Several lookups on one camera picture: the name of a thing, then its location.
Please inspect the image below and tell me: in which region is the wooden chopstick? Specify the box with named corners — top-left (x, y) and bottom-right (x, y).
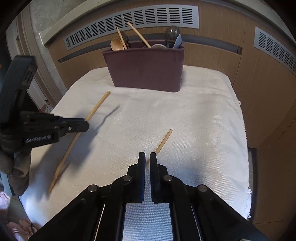
top-left (155, 129), bottom-right (173, 155)
top-left (116, 27), bottom-right (127, 50)
top-left (127, 22), bottom-right (151, 48)

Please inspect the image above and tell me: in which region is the wooden chopstick crossing spoon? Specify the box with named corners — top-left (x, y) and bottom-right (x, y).
top-left (48, 91), bottom-right (111, 194)

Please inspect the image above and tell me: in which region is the white plastic spoon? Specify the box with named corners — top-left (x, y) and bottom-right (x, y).
top-left (151, 44), bottom-right (167, 50)

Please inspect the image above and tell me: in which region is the dark translucent spoon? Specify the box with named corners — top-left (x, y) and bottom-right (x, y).
top-left (120, 31), bottom-right (130, 49)
top-left (164, 25), bottom-right (180, 48)

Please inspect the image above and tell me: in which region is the brown gloved left hand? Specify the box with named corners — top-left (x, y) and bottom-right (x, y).
top-left (1, 149), bottom-right (32, 196)

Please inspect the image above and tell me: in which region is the white cloth table mat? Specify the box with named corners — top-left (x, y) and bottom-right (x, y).
top-left (21, 66), bottom-right (251, 240)

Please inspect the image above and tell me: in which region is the maroon utensil holder box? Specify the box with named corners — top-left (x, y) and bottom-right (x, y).
top-left (103, 41), bottom-right (186, 92)

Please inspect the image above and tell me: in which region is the grey blue spoon in holder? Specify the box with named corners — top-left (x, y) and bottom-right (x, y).
top-left (173, 34), bottom-right (182, 49)

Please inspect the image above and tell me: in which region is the long grey ventilation grille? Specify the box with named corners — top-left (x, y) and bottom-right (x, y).
top-left (63, 4), bottom-right (199, 51)

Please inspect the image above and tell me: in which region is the right grey ventilation grille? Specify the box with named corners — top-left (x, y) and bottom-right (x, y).
top-left (253, 27), bottom-right (295, 74)

